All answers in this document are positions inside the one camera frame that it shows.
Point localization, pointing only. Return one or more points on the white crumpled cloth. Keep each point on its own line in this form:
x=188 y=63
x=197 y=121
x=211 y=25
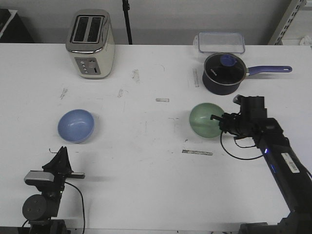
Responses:
x=306 y=41

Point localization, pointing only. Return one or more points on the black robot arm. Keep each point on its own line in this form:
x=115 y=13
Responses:
x=39 y=209
x=291 y=176

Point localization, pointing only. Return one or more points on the dark blue saucepan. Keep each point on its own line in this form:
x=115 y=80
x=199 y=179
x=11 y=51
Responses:
x=220 y=89

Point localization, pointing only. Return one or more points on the cream and chrome toaster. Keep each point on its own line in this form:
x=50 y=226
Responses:
x=90 y=43

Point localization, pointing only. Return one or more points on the grey slotted shelf upright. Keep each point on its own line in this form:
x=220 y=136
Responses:
x=286 y=20

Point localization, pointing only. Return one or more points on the blue bowl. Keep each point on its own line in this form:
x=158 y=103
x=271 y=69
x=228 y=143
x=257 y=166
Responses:
x=76 y=126

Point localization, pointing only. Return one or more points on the clear plastic food container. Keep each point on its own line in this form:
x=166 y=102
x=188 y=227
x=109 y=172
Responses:
x=214 y=42

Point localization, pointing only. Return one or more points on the green bowl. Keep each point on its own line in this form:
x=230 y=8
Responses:
x=201 y=122

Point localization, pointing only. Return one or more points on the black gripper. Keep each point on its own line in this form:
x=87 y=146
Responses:
x=60 y=162
x=250 y=122

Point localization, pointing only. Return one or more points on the black box at left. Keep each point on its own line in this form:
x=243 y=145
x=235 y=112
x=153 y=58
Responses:
x=12 y=29

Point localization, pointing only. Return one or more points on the black tripod pole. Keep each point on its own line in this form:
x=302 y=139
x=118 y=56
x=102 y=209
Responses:
x=126 y=8

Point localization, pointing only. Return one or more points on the glass pot lid blue knob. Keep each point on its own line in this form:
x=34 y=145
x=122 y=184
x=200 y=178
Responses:
x=224 y=68

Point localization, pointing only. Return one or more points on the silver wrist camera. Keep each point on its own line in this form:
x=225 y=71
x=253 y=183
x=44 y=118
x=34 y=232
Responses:
x=237 y=99
x=39 y=178

